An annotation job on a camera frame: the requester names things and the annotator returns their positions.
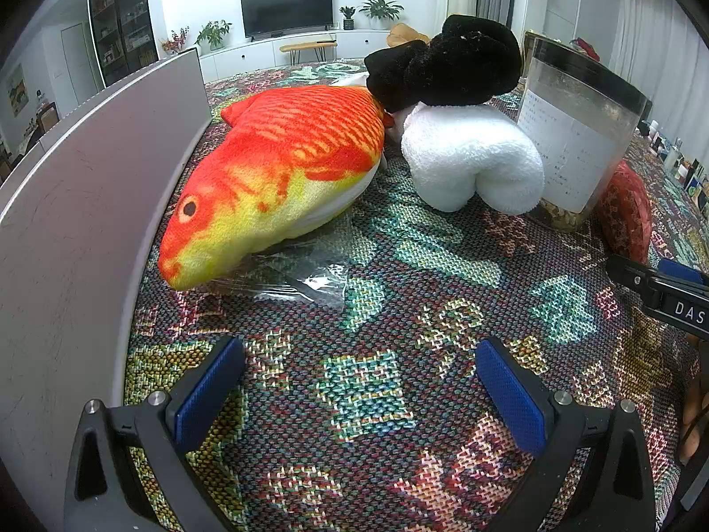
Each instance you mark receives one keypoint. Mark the large leafy potted plant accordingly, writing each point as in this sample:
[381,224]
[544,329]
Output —
[379,8]

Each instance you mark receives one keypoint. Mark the white television cabinet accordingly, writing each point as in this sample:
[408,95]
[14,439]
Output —
[260,52]

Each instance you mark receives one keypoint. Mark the white sheer curtain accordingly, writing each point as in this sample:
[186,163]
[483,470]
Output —
[648,22]

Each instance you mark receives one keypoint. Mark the framed wall picture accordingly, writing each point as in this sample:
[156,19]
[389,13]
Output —
[16,91]

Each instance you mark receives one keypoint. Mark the yellow lounge chair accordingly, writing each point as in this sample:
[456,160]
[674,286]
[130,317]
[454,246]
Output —
[404,36]

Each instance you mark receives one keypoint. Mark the light grey storage box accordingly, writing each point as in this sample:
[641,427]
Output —
[66,233]

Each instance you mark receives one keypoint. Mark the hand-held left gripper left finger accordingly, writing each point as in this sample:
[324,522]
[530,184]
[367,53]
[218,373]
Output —
[205,393]

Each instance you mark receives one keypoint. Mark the red patterned cushion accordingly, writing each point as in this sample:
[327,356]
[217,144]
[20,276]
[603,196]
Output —
[626,210]

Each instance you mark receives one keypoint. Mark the small potted plant dark pot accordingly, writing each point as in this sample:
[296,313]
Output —
[347,15]

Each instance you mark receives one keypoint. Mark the bushy green potted plant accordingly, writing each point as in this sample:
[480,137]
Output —
[213,33]

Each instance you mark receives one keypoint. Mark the black fluffy plush towel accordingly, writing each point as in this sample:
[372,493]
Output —
[443,66]

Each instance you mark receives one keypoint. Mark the red flowers in vase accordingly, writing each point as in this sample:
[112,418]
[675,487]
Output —
[174,41]

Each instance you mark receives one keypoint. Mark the red cloth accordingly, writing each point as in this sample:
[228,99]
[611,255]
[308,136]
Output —
[586,49]

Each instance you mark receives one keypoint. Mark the wooden chair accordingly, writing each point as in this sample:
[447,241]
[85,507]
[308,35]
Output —
[47,115]

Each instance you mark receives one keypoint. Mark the clear plastic jar black lid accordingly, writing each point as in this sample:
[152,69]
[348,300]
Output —
[570,149]

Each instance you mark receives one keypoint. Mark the black flat screen television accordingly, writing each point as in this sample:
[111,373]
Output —
[285,11]

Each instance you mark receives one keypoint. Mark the colourful woven patterned blanket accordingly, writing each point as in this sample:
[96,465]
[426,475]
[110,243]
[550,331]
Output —
[388,316]

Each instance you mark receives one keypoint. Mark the wooden bench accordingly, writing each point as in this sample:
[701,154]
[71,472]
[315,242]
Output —
[307,46]

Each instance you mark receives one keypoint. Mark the dark glass display cabinet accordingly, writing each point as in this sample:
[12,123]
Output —
[122,16]

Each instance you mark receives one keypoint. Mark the orange goldfish plush toy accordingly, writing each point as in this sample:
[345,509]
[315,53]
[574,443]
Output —
[277,166]

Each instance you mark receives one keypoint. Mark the row of small bottles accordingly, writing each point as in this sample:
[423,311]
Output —
[673,160]

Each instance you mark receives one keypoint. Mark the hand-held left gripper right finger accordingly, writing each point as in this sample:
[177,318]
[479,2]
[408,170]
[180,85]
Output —
[509,393]

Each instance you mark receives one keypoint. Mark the clear plastic bag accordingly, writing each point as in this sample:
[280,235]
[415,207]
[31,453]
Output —
[310,288]

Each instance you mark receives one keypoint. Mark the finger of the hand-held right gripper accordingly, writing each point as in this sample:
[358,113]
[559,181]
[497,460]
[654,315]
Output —
[681,274]
[628,277]

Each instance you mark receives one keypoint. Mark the black and white plush toy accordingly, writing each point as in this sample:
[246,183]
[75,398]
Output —
[471,160]

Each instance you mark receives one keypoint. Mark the person's right hand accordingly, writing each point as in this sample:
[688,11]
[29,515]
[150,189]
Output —
[697,426]

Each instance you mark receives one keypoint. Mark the dark wood framed furniture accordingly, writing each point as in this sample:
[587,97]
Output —
[540,37]

